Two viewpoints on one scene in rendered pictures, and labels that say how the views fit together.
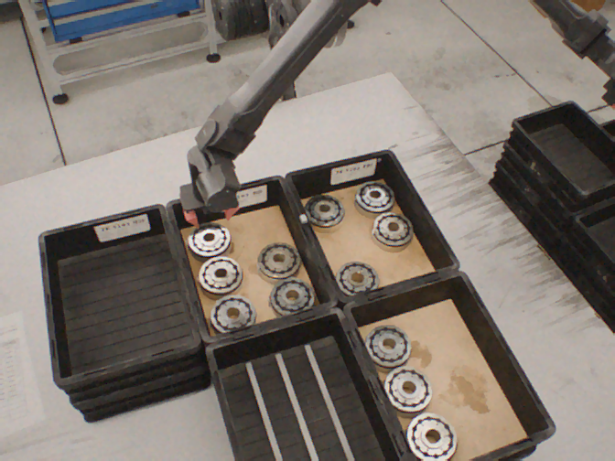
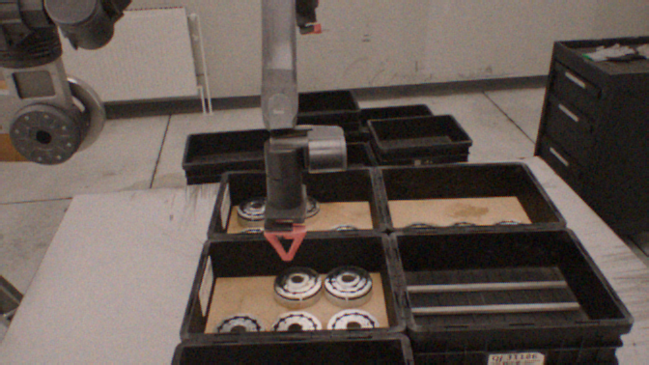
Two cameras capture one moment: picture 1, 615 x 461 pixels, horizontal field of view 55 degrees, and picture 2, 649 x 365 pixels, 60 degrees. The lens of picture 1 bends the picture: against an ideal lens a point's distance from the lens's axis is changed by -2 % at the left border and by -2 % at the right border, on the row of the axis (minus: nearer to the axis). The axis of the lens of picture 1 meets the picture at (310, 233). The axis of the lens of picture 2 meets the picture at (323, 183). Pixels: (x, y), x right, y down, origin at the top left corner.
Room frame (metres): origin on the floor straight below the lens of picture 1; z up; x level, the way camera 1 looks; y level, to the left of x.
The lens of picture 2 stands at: (0.40, 0.91, 1.65)
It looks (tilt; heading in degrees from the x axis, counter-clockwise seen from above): 30 degrees down; 292
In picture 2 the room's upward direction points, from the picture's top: 2 degrees counter-clockwise
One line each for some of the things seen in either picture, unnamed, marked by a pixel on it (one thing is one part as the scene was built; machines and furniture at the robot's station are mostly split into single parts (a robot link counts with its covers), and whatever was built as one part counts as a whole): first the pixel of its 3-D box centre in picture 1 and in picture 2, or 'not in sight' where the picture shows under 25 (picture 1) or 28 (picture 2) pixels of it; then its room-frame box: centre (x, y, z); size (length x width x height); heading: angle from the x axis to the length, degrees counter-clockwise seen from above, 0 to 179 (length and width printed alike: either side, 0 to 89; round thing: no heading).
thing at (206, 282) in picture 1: (221, 274); (296, 330); (0.76, 0.20, 0.86); 0.10 x 0.10 x 0.01
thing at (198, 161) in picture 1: (204, 166); (286, 157); (0.75, 0.20, 1.23); 0.07 x 0.06 x 0.07; 28
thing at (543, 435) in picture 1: (443, 368); (463, 197); (0.52, -0.29, 0.92); 0.40 x 0.30 x 0.02; 22
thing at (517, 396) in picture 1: (438, 378); (461, 214); (0.52, -0.29, 0.87); 0.40 x 0.30 x 0.11; 22
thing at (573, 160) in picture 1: (555, 186); (238, 190); (1.56, -0.93, 0.37); 0.40 x 0.30 x 0.45; 28
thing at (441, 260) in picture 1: (365, 233); (298, 219); (0.89, -0.14, 0.87); 0.40 x 0.30 x 0.11; 22
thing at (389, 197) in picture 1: (375, 196); (256, 208); (1.03, -0.16, 0.86); 0.10 x 0.10 x 0.01
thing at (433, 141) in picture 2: not in sight; (414, 175); (0.85, -1.31, 0.37); 0.40 x 0.30 x 0.45; 28
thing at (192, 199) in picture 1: (207, 185); (285, 190); (0.76, 0.20, 1.17); 0.10 x 0.07 x 0.07; 112
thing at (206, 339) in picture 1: (247, 252); (295, 284); (0.78, 0.14, 0.92); 0.40 x 0.30 x 0.02; 22
